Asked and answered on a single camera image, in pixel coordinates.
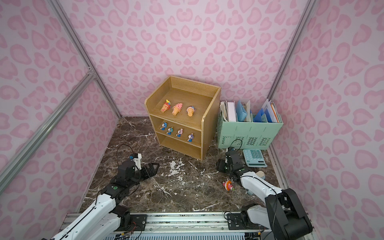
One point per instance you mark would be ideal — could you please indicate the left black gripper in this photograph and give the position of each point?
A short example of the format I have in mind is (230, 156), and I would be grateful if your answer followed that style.
(144, 171)

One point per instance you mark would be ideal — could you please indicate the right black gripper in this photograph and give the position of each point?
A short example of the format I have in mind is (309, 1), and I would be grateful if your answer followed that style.
(225, 165)

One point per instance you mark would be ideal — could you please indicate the small teal figure toy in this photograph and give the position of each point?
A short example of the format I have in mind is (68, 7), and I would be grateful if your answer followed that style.
(170, 130)

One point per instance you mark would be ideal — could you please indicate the small blue figure toy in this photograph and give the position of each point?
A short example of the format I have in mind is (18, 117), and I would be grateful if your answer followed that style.
(164, 126)

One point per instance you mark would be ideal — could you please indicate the sprinkled ice cream cone toy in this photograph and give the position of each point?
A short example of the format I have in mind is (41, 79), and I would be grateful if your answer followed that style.
(166, 106)

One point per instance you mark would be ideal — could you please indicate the wooden three-tier shelf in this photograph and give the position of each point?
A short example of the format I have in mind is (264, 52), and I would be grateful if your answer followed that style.
(203, 124)

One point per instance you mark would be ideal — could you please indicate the pink ice cream cone toy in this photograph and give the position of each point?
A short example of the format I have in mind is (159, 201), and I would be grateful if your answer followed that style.
(177, 108)

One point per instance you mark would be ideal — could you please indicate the blue pink pig figure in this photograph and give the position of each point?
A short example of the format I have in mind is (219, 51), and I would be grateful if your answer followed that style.
(179, 132)

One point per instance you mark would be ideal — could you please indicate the small purple figure toy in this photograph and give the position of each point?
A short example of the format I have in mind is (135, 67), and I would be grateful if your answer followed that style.
(190, 137)

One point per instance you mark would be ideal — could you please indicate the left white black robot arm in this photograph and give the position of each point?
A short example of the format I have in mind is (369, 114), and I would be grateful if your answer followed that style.
(104, 215)

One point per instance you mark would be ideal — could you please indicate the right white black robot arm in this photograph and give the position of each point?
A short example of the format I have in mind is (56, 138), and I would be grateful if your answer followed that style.
(283, 212)

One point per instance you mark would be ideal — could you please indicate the pink red toy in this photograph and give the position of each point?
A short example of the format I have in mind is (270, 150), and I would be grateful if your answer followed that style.
(228, 185)

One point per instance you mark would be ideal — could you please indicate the mint green calculator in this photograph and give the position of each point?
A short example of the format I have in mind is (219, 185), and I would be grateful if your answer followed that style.
(254, 159)

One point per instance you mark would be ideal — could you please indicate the white blue stapler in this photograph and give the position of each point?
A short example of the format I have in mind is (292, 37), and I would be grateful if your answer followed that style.
(261, 174)

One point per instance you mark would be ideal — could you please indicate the mint green file organizer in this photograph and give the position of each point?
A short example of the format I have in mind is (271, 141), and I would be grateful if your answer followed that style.
(246, 135)

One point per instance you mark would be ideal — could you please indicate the papers and folders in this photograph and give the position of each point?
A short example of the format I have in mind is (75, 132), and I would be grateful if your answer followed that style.
(231, 111)

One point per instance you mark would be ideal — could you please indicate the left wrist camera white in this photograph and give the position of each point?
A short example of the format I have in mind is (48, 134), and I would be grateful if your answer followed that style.
(136, 157)

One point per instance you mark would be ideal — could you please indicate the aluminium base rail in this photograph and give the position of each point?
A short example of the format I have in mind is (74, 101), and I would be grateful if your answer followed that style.
(194, 225)

